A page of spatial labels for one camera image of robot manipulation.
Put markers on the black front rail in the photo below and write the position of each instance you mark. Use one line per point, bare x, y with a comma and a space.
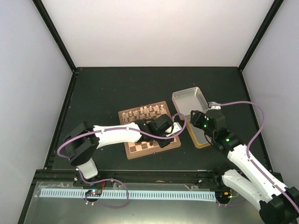
203, 179

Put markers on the black frame post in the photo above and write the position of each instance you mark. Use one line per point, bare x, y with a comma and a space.
54, 32
260, 33

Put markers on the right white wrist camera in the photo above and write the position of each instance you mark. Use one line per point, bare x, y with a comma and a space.
214, 106

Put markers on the right black frame post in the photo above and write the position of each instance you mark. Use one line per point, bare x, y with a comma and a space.
260, 33

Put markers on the pink rimmed metal tin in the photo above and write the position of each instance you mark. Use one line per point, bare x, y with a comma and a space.
189, 99

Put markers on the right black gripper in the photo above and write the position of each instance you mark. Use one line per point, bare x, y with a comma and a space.
195, 120

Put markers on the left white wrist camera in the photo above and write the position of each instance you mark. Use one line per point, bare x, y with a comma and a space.
172, 130

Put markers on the left black frame post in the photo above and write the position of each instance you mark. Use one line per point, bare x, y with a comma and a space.
54, 32

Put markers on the small circuit board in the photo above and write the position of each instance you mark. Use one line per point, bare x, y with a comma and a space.
94, 192

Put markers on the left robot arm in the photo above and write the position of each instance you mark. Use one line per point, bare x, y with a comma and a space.
80, 148

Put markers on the row of white chess pieces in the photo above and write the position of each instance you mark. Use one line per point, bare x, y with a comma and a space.
144, 112

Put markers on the wooden chess board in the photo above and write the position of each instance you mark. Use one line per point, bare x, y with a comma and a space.
139, 149

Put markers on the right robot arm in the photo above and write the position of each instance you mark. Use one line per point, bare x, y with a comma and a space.
275, 202

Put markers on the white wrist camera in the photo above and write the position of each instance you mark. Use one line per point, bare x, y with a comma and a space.
172, 130
214, 106

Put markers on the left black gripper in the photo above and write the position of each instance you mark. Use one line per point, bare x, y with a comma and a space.
162, 143

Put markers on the pile of dark chess pieces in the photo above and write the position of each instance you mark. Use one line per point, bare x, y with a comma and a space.
153, 142

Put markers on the light blue slotted cable duct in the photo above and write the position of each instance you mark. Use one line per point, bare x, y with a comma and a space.
132, 194

